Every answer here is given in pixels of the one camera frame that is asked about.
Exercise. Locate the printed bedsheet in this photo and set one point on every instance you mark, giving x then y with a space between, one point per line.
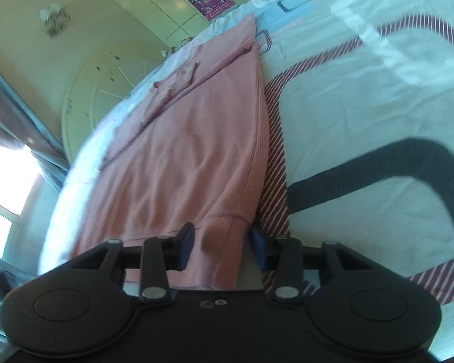
363 121

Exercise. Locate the window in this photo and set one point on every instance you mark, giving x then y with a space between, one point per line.
5 193

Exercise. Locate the cream round headboard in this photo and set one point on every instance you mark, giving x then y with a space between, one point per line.
106 83

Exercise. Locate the wall lamp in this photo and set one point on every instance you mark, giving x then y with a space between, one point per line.
55 19

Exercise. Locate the cream wardrobe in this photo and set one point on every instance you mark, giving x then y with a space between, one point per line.
143 0

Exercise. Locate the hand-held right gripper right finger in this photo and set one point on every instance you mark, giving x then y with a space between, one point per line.
258 248

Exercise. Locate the grey-blue curtain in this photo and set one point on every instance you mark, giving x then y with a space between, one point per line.
22 121

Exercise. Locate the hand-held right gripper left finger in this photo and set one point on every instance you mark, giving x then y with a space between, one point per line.
187 245

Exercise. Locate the pink long-sleeved sweater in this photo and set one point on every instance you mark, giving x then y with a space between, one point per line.
181 151

